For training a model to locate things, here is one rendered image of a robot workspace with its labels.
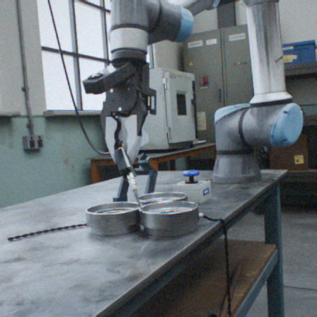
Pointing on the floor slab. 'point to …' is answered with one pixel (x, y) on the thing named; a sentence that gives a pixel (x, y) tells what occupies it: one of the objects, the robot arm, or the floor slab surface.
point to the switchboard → (219, 73)
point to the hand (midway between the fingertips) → (122, 156)
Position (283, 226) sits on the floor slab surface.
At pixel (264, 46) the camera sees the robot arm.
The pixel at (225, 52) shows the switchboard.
